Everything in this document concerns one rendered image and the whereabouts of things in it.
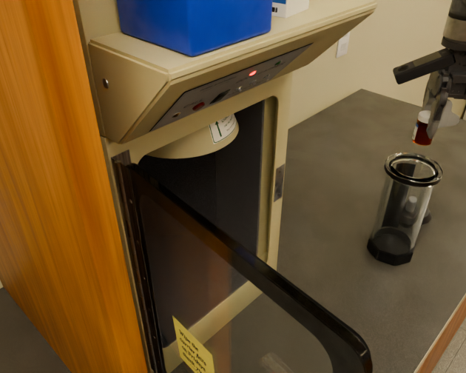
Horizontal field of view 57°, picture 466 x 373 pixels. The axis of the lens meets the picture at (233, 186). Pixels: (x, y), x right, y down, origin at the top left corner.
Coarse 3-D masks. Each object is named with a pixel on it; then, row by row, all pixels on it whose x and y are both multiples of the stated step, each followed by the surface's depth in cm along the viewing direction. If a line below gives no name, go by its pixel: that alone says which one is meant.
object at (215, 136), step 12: (228, 120) 62; (192, 132) 58; (204, 132) 59; (216, 132) 60; (228, 132) 62; (168, 144) 58; (180, 144) 58; (192, 144) 58; (204, 144) 59; (216, 144) 60; (156, 156) 59; (168, 156) 58; (180, 156) 58; (192, 156) 59
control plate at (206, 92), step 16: (304, 48) 48; (256, 64) 42; (272, 64) 47; (224, 80) 41; (240, 80) 45; (256, 80) 50; (192, 96) 40; (208, 96) 44; (224, 96) 48; (176, 112) 42; (192, 112) 47
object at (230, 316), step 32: (160, 192) 40; (160, 224) 43; (192, 224) 37; (160, 256) 47; (192, 256) 40; (224, 256) 35; (160, 288) 51; (192, 288) 43; (224, 288) 37; (256, 288) 33; (288, 288) 30; (160, 320) 56; (192, 320) 47; (224, 320) 40; (256, 320) 35; (288, 320) 31; (320, 320) 28; (160, 352) 62; (224, 352) 43; (256, 352) 38; (288, 352) 33; (320, 352) 30; (352, 352) 27
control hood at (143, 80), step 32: (320, 0) 51; (352, 0) 51; (288, 32) 41; (320, 32) 45; (96, 64) 39; (128, 64) 35; (160, 64) 33; (192, 64) 34; (224, 64) 36; (288, 64) 53; (128, 96) 37; (160, 96) 34; (128, 128) 40
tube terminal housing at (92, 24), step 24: (72, 0) 37; (96, 0) 38; (96, 24) 39; (96, 96) 42; (240, 96) 57; (264, 96) 61; (288, 96) 66; (192, 120) 52; (216, 120) 56; (264, 120) 68; (288, 120) 68; (120, 144) 46; (144, 144) 48; (264, 144) 71; (264, 168) 74; (264, 192) 77; (120, 216) 50; (264, 216) 81; (264, 240) 85; (144, 336) 63
